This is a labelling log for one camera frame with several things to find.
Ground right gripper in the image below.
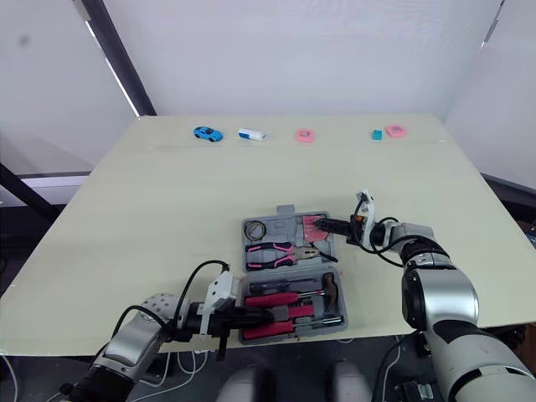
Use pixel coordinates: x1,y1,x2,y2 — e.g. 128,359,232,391
334,214,365,246

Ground grey tool case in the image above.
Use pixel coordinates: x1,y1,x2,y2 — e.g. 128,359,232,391
238,204,350,346

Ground white and blue pack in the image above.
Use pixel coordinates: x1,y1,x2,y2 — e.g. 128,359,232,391
236,127,269,142

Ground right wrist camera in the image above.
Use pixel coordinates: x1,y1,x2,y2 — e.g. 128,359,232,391
353,189,379,249

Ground blue toy car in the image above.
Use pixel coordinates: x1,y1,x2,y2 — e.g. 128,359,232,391
193,126,224,143

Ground roll of tape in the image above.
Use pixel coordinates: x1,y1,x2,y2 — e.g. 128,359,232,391
245,219,268,241

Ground black utility knife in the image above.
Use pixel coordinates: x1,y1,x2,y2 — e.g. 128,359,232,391
249,280,320,294

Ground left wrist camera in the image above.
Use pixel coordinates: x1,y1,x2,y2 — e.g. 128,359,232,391
196,271,243,336

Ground pink handled pliers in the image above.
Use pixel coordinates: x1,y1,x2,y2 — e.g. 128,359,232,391
245,241,323,271

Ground red handled screwdriver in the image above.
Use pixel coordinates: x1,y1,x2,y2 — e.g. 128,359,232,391
240,316,341,343

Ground black cable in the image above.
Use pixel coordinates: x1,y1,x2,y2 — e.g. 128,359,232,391
353,198,404,269
172,260,232,334

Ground white cable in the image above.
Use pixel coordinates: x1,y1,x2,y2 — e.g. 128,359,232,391
166,348,211,379

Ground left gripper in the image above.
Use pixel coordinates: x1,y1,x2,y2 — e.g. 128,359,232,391
185,301,279,339

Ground pink pack of small pieces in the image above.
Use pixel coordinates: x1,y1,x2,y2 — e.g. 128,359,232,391
301,214,335,245

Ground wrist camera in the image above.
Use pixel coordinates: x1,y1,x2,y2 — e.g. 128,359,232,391
196,271,243,336
353,189,379,249

